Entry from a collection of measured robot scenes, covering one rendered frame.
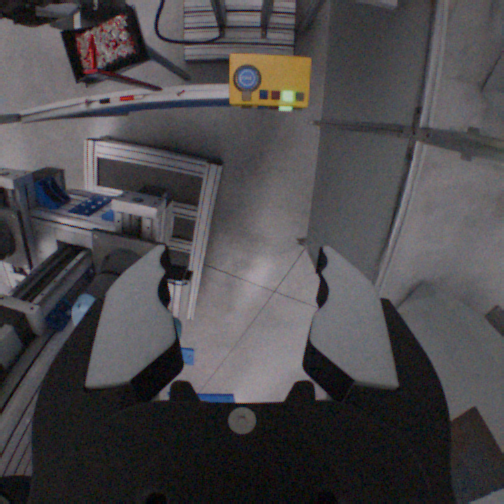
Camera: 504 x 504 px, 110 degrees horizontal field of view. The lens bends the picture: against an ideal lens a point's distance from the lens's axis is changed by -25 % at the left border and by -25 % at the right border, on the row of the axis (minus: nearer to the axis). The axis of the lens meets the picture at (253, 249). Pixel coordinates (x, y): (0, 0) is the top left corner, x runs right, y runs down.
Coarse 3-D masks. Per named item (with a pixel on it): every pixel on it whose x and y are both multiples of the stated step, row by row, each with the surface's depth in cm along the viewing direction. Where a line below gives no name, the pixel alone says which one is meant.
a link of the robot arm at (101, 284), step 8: (96, 280) 53; (104, 280) 53; (112, 280) 54; (88, 288) 50; (96, 288) 50; (104, 288) 51; (80, 296) 48; (88, 296) 47; (96, 296) 48; (80, 304) 45; (88, 304) 45; (72, 312) 46; (80, 312) 45
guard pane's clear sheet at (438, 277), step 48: (480, 0) 26; (480, 48) 30; (432, 96) 47; (480, 96) 33; (432, 192) 51; (480, 192) 37; (432, 240) 52; (480, 240) 38; (384, 288) 74; (432, 288) 51; (480, 288) 37; (432, 336) 50; (480, 336) 36; (480, 384) 34; (480, 432) 31; (480, 480) 27
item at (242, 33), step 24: (192, 0) 96; (240, 0) 96; (288, 0) 96; (192, 24) 102; (216, 24) 103; (240, 24) 103; (288, 24) 104; (192, 48) 110; (216, 48) 110; (240, 48) 111; (264, 48) 111; (288, 48) 110
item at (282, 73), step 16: (240, 64) 39; (256, 64) 39; (272, 64) 39; (288, 64) 39; (304, 64) 39; (272, 80) 41; (288, 80) 41; (304, 80) 41; (240, 96) 42; (256, 96) 42; (304, 96) 42
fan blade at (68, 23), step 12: (84, 0) 26; (108, 0) 26; (120, 0) 26; (84, 12) 27; (96, 12) 27; (108, 12) 27; (120, 12) 27; (60, 24) 29; (72, 24) 28; (84, 24) 28; (96, 24) 28
